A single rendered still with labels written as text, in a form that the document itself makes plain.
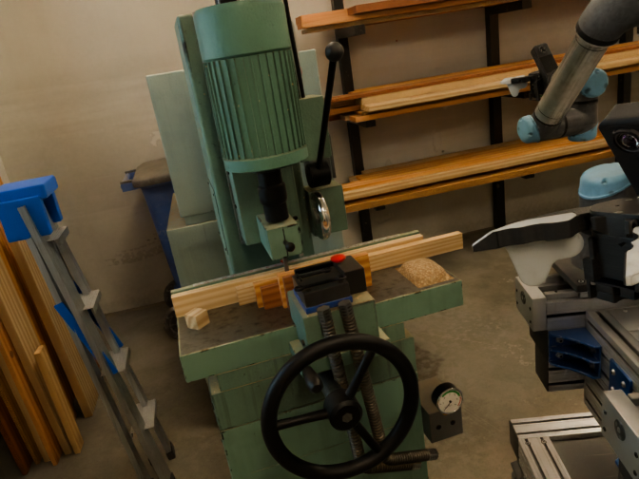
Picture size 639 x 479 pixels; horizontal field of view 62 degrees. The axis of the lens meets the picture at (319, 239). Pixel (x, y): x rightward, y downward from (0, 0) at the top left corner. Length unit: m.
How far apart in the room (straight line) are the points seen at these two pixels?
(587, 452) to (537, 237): 1.37
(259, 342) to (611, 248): 0.73
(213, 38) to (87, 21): 2.41
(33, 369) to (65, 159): 1.49
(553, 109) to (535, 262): 1.02
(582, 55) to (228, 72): 0.79
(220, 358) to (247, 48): 0.58
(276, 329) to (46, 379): 1.46
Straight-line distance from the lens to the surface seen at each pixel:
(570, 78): 1.44
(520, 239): 0.49
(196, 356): 1.07
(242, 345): 1.07
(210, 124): 1.29
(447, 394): 1.21
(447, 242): 1.32
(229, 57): 1.04
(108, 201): 3.51
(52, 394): 2.42
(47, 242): 1.80
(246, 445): 1.19
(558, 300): 1.41
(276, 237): 1.12
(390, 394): 1.23
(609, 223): 0.49
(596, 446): 1.85
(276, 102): 1.05
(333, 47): 1.01
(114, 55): 3.41
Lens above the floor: 1.40
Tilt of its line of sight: 19 degrees down
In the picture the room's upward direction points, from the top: 9 degrees counter-clockwise
